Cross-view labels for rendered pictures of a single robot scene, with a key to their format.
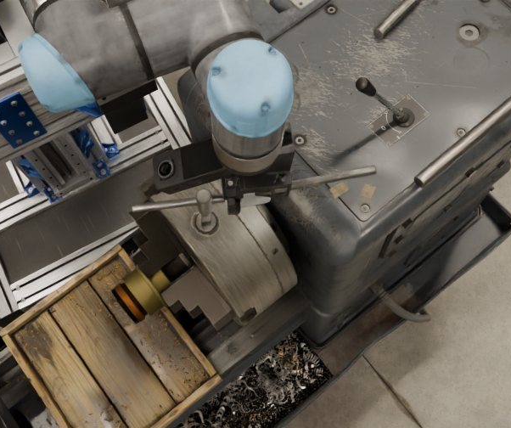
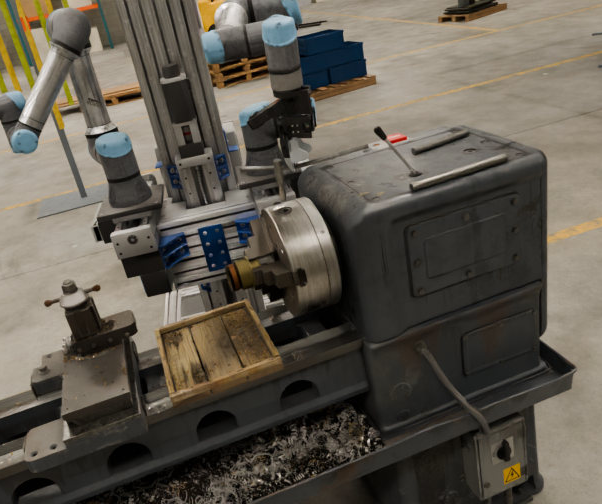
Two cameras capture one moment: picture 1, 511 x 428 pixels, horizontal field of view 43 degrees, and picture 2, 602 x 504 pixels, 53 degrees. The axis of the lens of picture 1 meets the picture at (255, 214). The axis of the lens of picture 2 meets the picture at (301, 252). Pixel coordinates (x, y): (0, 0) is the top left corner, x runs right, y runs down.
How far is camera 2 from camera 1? 1.19 m
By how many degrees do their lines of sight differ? 44
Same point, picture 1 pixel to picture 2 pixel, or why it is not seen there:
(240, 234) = (302, 217)
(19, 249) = not seen: hidden behind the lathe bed
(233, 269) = (292, 233)
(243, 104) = (270, 23)
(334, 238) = (353, 210)
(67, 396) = (177, 363)
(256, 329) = (319, 347)
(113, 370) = (212, 354)
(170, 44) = (256, 31)
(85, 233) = not seen: hidden behind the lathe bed
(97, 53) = (228, 31)
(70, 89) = (215, 42)
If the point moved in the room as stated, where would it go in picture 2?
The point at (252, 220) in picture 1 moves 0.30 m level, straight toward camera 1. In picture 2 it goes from (312, 212) to (286, 268)
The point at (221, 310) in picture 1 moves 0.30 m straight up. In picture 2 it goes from (283, 271) to (259, 161)
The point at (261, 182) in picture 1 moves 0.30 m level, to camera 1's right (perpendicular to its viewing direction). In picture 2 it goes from (295, 117) to (424, 101)
